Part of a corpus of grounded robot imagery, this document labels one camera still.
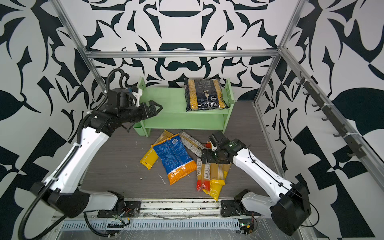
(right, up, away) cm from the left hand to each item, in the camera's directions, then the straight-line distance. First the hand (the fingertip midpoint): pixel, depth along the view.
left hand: (156, 106), depth 69 cm
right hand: (+25, -26, +10) cm, 38 cm away
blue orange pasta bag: (+7, -29, +18) cm, 34 cm away
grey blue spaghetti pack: (+16, -22, +23) cm, 35 cm away
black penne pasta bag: (+22, +6, +9) cm, 25 cm away
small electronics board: (+42, -56, +2) cm, 70 cm away
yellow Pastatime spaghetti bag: (+30, -36, +12) cm, 48 cm away
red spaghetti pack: (+22, -36, +11) cm, 44 cm away
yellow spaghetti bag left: (-8, -29, +21) cm, 36 cm away
